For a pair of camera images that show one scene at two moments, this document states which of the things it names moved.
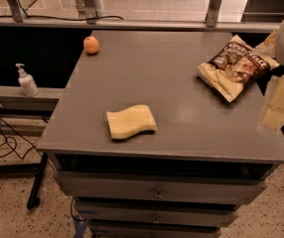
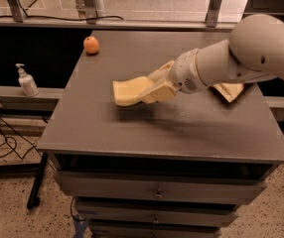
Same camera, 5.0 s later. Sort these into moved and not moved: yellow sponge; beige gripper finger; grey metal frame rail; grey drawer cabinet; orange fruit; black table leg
Moved: yellow sponge; beige gripper finger
Not moved: grey drawer cabinet; black table leg; grey metal frame rail; orange fruit
